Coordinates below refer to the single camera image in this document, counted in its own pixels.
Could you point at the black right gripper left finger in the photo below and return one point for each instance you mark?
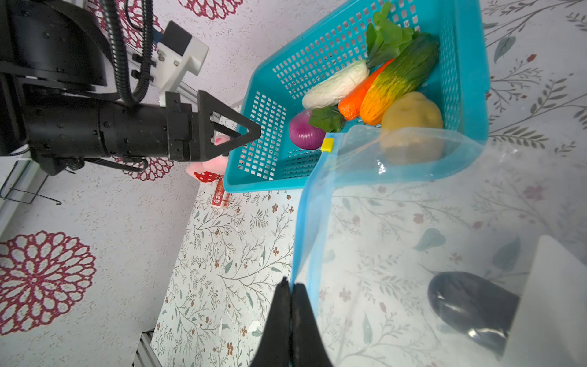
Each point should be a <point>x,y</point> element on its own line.
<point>274,347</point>

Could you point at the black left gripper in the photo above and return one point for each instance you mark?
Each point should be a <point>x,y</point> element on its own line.
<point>68,127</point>

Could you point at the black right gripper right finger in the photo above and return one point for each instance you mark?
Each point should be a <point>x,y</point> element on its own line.
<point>307,345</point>

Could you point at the purple onion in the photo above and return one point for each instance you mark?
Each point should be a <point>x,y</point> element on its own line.
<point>304,135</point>

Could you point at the clear zip top bag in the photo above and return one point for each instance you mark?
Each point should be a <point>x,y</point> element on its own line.
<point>372,235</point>

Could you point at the dark eggplant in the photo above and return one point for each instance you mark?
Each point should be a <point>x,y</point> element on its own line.
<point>474,307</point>

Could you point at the white radish with leaves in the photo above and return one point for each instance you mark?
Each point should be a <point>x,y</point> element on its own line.
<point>385,41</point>

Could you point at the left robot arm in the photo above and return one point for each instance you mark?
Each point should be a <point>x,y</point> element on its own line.
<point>71,94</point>

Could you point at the white paper insert in bag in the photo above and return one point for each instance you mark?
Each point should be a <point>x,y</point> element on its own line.
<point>549,328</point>

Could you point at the teal plastic basket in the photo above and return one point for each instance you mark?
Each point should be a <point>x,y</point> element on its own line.
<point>458,84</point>

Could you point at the red card pack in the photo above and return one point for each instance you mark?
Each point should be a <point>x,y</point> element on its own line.
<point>220,196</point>

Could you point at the orange carrot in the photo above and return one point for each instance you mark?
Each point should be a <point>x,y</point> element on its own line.
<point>350,106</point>

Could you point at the green yellow cucumber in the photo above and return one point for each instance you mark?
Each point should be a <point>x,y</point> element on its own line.
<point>407,73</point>

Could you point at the yellow green potato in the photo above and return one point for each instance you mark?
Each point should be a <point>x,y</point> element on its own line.
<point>412,110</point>

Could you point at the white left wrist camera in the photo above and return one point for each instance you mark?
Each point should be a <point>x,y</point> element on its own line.
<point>178,53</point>

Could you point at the black wire wall rack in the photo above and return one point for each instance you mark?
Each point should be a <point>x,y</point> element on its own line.
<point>24,183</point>

